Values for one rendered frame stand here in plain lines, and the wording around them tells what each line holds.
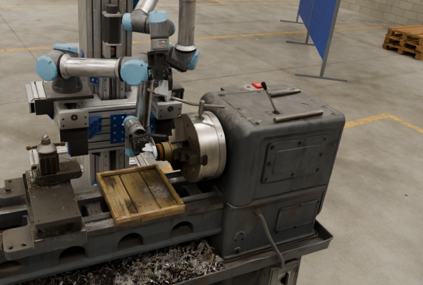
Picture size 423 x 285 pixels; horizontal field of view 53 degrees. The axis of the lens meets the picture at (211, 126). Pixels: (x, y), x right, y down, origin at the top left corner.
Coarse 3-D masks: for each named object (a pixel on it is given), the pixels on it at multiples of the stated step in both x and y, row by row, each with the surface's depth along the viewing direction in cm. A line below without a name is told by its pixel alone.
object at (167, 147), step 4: (168, 140) 187; (156, 144) 185; (160, 144) 185; (164, 144) 184; (168, 144) 185; (172, 144) 187; (156, 148) 187; (160, 148) 182; (164, 148) 183; (168, 148) 183; (172, 148) 185; (160, 152) 182; (164, 152) 183; (168, 152) 183; (172, 152) 184; (160, 156) 182; (164, 156) 183; (168, 156) 184; (172, 156) 184; (156, 160) 185; (160, 160) 185; (164, 160) 185; (168, 160) 189
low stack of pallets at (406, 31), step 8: (392, 32) 854; (400, 32) 837; (408, 32) 831; (416, 32) 840; (384, 40) 868; (392, 40) 875; (400, 40) 839; (408, 40) 831; (416, 40) 841; (384, 48) 872; (392, 48) 880; (400, 48) 841; (408, 48) 834; (416, 48) 816; (416, 56) 821
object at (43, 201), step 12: (36, 168) 186; (36, 192) 169; (48, 192) 170; (60, 192) 171; (72, 192) 172; (36, 204) 162; (48, 204) 163; (60, 204) 164; (72, 204) 164; (36, 216) 156; (48, 216) 157; (60, 216) 157; (72, 216) 158; (48, 228) 156; (60, 228) 158
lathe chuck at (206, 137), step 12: (192, 120) 182; (204, 120) 184; (192, 132) 183; (204, 132) 180; (216, 132) 182; (180, 144) 197; (192, 144) 184; (204, 144) 178; (216, 144) 181; (216, 156) 181; (192, 168) 187; (204, 168) 181; (216, 168) 184; (192, 180) 189; (204, 180) 190
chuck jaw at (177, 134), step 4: (180, 116) 194; (172, 120) 191; (176, 120) 190; (180, 120) 191; (172, 124) 192; (176, 124) 190; (180, 124) 191; (172, 128) 192; (176, 128) 189; (180, 128) 190; (172, 132) 188; (176, 132) 189; (180, 132) 190; (172, 136) 188; (176, 136) 189; (180, 136) 189; (184, 136) 190; (172, 140) 188; (176, 140) 188; (180, 140) 189; (184, 140) 190
